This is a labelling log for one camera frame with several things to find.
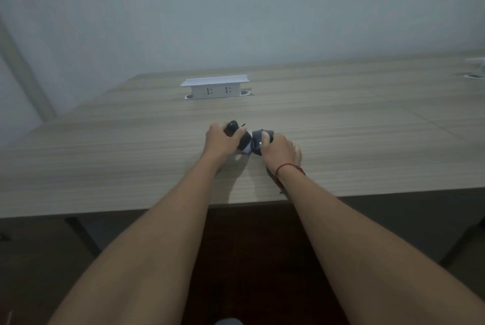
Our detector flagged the person's left hand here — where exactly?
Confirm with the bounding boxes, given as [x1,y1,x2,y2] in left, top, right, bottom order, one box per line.
[203,123,248,168]

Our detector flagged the person's right hand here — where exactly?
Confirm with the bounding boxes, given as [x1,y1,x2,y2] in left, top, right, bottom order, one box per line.
[261,132,303,177]

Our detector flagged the dark grey white sock bundle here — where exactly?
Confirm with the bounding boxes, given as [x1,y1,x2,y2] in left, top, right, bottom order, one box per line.
[225,120,275,157]

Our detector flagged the person's left forearm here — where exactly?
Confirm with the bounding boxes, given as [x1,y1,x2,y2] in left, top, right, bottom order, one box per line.
[47,154,225,325]

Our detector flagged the person's right forearm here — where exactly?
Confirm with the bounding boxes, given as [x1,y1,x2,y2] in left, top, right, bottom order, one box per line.
[276,166,485,325]

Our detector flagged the white pop-up socket box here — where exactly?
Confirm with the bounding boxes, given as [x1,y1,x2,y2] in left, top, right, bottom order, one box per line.
[180,75,253,101]
[464,57,485,79]

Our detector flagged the dark table leg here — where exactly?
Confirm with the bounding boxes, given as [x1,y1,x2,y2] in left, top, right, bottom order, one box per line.
[64,216,102,258]
[438,217,485,266]

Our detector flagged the grey slanted pole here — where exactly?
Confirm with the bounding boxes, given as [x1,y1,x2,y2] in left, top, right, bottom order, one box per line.
[0,14,58,123]

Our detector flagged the red string bracelet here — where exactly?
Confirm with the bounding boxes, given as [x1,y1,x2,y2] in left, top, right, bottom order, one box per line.
[274,163,306,193]

